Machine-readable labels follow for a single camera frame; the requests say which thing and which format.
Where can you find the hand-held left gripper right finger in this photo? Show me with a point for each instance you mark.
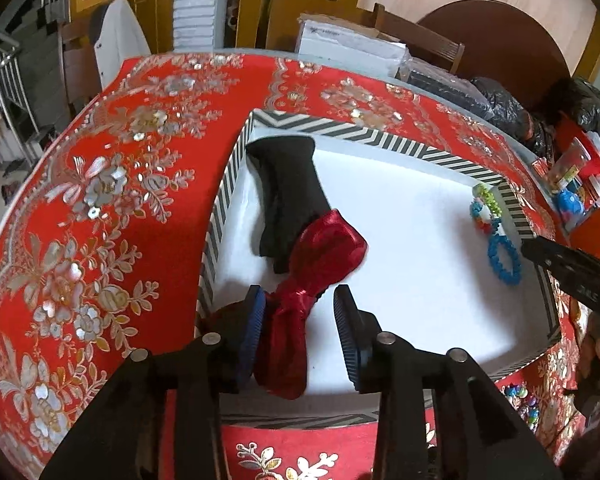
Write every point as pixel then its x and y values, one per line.
pixel 347 342

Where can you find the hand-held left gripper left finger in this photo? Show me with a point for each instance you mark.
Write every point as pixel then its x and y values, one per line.
pixel 252 335

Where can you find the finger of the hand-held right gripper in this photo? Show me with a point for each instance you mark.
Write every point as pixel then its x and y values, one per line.
pixel 570 265

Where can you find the striped white tray box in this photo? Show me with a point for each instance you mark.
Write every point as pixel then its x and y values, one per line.
pixel 415 270

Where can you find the red shiny bow hair clip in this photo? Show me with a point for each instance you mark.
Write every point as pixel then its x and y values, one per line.
pixel 330 240

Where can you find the orange ribbed plastic stool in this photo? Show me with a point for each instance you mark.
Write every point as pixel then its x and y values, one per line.
pixel 597 225

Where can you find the blue plastic bag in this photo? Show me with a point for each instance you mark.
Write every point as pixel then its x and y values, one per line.
pixel 570 205

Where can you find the clear labelled jar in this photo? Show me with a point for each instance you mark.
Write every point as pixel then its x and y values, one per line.
pixel 570 165

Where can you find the black velvet hair accessory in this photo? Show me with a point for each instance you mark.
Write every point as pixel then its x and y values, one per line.
pixel 290 185

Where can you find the black plastic bag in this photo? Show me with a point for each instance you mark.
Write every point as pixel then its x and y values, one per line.
pixel 510 110
pixel 585 100

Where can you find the red floral tablecloth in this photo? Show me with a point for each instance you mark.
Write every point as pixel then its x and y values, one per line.
pixel 105 185

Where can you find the black plastic-wrapped package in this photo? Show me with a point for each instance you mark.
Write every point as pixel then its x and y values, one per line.
pixel 445 90

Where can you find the round brown table top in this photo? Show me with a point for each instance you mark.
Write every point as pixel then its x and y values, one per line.
pixel 510 40

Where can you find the wooden chair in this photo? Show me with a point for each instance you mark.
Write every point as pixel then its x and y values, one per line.
pixel 420 35

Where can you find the white cardboard box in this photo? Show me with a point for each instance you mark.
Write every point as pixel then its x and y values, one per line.
pixel 350 45

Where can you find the white rounded board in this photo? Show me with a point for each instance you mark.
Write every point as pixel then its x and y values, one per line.
pixel 122 45

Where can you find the white corrugated panel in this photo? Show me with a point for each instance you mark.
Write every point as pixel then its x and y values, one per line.
pixel 200 5

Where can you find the metal stair railing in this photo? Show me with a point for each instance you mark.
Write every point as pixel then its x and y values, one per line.
pixel 10 90

